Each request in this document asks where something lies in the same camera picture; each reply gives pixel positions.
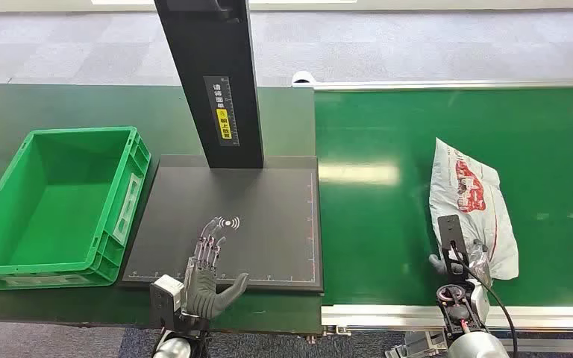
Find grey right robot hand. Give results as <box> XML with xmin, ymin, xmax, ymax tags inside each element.
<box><xmin>428</xmin><ymin>239</ymin><xmax>491</xmax><ymax>283</ymax></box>

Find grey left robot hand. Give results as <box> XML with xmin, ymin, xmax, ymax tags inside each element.
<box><xmin>184</xmin><ymin>217</ymin><xmax>250</xmax><ymax>321</ymax></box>

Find white plastic mailer package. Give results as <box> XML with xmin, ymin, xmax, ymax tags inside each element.
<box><xmin>428</xmin><ymin>137</ymin><xmax>520</xmax><ymax>282</ymax></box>

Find green conveyor belt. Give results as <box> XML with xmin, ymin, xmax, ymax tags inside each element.
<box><xmin>313</xmin><ymin>86</ymin><xmax>573</xmax><ymax>307</ymax></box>

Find green plastic crate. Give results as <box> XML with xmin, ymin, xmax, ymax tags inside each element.
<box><xmin>0</xmin><ymin>126</ymin><xmax>152</xmax><ymax>291</ymax></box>

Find black scanner column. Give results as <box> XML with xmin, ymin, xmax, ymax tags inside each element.
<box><xmin>153</xmin><ymin>0</ymin><xmax>266</xmax><ymax>170</ymax></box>

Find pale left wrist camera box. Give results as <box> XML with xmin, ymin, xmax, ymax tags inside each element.
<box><xmin>149</xmin><ymin>274</ymin><xmax>187</xmax><ymax>323</ymax></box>

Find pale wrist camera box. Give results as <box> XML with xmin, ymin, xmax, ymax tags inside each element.
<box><xmin>466</xmin><ymin>279</ymin><xmax>491</xmax><ymax>323</ymax></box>
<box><xmin>149</xmin><ymin>274</ymin><xmax>187</xmax><ymax>323</ymax></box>

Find black bracket plate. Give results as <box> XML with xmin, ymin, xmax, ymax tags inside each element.
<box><xmin>437</xmin><ymin>214</ymin><xmax>470</xmax><ymax>264</ymax></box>

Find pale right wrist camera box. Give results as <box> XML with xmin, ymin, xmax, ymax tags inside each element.
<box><xmin>466</xmin><ymin>279</ymin><xmax>491</xmax><ymax>323</ymax></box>

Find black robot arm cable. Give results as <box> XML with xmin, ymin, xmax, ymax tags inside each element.
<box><xmin>450</xmin><ymin>241</ymin><xmax>519</xmax><ymax>358</ymax></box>

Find black scanner base plate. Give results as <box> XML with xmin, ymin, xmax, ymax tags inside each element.
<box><xmin>118</xmin><ymin>154</ymin><xmax>325</xmax><ymax>293</ymax></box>

